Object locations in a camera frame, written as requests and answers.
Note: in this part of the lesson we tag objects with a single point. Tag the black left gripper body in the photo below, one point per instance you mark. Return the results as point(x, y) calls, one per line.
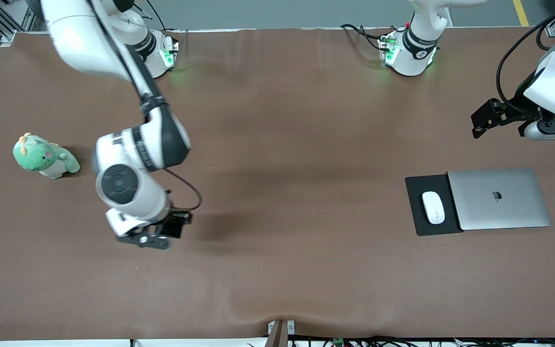
point(520, 106)

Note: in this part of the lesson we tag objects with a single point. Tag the small black phone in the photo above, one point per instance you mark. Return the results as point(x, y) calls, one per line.
point(174, 227)

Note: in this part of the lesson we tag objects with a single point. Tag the white computer mouse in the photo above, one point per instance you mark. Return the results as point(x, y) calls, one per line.
point(433, 207)

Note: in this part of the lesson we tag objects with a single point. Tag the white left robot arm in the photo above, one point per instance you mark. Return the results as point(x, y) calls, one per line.
point(417, 53)

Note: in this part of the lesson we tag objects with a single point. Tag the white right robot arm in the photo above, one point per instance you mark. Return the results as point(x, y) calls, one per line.
point(123, 185)

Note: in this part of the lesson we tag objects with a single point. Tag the black mouse pad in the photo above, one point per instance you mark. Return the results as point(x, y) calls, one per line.
point(412, 193)

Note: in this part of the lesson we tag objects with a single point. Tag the silver laptop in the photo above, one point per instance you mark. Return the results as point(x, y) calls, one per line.
point(499, 212)

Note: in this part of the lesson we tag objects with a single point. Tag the brown table mat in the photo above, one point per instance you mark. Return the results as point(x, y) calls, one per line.
point(282, 265)

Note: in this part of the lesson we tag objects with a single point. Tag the green lit base connector box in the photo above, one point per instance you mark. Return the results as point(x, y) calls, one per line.
point(387, 50)
point(169, 55)

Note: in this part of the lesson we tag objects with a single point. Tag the green plush dinosaur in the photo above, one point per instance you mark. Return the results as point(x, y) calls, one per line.
point(41, 156)

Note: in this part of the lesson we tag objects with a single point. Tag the grey table clamp bracket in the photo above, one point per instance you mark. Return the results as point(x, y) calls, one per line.
point(291, 327)

